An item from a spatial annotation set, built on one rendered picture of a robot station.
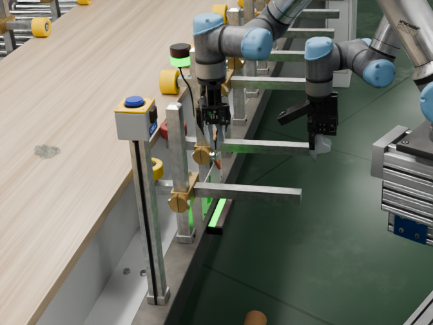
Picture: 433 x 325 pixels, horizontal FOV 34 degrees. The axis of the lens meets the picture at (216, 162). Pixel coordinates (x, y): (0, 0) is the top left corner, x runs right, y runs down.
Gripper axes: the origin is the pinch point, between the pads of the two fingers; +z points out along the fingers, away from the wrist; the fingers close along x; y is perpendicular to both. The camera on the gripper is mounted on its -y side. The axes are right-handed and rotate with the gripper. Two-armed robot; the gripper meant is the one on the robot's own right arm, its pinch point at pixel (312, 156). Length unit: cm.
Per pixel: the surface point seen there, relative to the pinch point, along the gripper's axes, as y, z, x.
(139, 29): -82, -9, 91
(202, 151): -30.7, -4.5, -8.4
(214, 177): -29.1, 6.3, -4.4
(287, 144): -7.1, -3.7, -0.5
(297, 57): -10, -13, 49
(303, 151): -2.3, -2.3, -1.5
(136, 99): -30, -41, -55
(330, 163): -7, 83, 147
